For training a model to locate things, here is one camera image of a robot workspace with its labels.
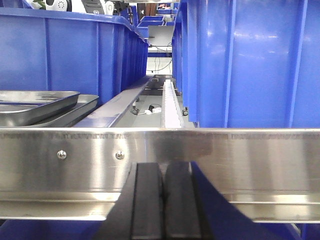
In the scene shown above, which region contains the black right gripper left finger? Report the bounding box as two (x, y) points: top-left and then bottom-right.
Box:
(93, 163), (164, 240)

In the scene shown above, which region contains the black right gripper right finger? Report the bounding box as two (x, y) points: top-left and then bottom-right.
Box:
(164, 161), (275, 240)

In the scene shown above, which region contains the silver metal tray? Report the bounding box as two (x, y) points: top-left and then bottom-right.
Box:
(28, 94), (99, 128)
(0, 90), (80, 127)

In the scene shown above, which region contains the white roller conveyor track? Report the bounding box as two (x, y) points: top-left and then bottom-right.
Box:
(160, 78), (185, 129)

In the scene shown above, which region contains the white power strip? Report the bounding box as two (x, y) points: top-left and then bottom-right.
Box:
(144, 107), (162, 115)

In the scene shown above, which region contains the blue bin lower middle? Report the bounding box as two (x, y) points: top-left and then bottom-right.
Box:
(0, 220), (102, 240)

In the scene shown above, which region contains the blue crate upper right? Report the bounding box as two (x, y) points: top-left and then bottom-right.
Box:
(172, 0), (320, 128)

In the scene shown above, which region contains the large blue crate upper middle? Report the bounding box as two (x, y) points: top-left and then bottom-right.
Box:
(0, 7), (148, 104)

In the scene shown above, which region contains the stainless steel shelf front rail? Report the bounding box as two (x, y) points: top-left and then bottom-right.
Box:
(0, 127), (320, 223)

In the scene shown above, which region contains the steel roller rail left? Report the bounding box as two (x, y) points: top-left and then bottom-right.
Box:
(73, 75), (153, 128)

